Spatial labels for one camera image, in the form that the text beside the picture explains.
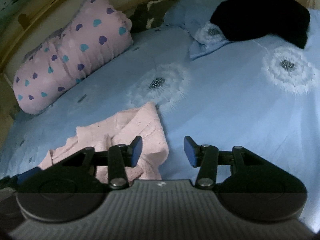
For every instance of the blue dandelion bed sheet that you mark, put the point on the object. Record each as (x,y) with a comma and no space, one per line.
(261,94)

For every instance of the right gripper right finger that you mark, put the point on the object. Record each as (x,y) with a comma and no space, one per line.
(208,158)

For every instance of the blue dandelion pillow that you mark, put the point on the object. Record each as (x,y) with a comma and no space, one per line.
(194,16)

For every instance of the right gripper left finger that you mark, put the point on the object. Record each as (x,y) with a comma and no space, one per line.
(116,159)

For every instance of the pink heart-patterned pillow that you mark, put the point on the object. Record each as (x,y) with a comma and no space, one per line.
(96,34)

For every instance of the pink knitted sweater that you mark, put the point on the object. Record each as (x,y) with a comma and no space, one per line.
(121,128)

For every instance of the black folded garment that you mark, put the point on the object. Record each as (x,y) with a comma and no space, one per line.
(242,20)

